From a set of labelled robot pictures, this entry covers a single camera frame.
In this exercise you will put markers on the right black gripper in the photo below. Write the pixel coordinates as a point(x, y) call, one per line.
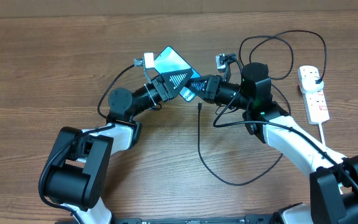
point(212, 84)

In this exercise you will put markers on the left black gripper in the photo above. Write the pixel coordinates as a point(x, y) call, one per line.
point(166, 82)

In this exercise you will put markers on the Samsung Galaxy smartphone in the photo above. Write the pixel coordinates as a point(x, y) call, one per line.
point(169, 61)

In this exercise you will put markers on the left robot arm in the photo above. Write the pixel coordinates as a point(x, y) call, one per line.
point(74, 174)

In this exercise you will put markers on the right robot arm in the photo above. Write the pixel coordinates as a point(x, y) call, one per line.
point(333, 177)

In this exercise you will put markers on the white charger plug adapter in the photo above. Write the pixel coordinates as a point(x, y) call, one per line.
point(310, 85)

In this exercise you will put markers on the white power strip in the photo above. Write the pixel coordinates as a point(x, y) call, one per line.
point(315, 103)

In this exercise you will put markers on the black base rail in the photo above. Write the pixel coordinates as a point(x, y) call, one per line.
point(247, 219)

